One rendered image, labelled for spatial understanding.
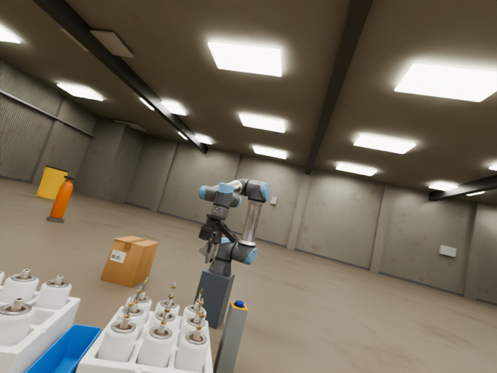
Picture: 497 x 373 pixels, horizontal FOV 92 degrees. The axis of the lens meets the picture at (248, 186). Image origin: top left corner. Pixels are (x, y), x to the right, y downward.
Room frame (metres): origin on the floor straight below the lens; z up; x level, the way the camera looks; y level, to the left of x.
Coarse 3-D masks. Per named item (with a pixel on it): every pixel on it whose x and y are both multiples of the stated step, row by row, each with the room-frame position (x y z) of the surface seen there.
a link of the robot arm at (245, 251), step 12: (252, 180) 1.55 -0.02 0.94; (252, 192) 1.51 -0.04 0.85; (264, 192) 1.48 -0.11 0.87; (252, 204) 1.52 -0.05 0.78; (252, 216) 1.53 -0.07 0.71; (252, 228) 1.54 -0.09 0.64; (240, 240) 1.57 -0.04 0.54; (252, 240) 1.55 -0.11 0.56; (240, 252) 1.54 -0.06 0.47; (252, 252) 1.53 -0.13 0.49
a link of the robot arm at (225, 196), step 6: (222, 186) 1.08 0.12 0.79; (228, 186) 1.08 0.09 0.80; (216, 192) 1.11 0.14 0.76; (222, 192) 1.07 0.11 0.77; (228, 192) 1.08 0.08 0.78; (216, 198) 1.09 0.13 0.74; (222, 198) 1.07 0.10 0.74; (228, 198) 1.08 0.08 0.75; (216, 204) 1.08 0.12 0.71; (222, 204) 1.07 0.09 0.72; (228, 204) 1.09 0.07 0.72
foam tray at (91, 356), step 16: (112, 320) 0.99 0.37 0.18; (176, 336) 1.00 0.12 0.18; (208, 336) 1.06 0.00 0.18; (96, 352) 0.80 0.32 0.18; (176, 352) 0.91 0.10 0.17; (208, 352) 0.95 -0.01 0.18; (80, 368) 0.74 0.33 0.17; (96, 368) 0.75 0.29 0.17; (112, 368) 0.76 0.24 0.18; (128, 368) 0.77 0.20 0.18; (144, 368) 0.78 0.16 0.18; (160, 368) 0.80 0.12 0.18; (208, 368) 0.86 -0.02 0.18
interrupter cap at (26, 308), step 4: (8, 304) 0.78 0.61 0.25; (12, 304) 0.79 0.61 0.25; (24, 304) 0.81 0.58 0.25; (28, 304) 0.81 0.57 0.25; (0, 308) 0.76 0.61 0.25; (4, 308) 0.76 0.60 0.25; (8, 308) 0.77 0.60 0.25; (24, 308) 0.79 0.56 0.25; (28, 308) 0.79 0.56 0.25; (32, 308) 0.80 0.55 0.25; (0, 312) 0.74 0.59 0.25; (4, 312) 0.74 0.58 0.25; (8, 312) 0.75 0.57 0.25; (12, 312) 0.75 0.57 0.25; (16, 312) 0.76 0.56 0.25; (20, 312) 0.76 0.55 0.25; (24, 312) 0.77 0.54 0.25
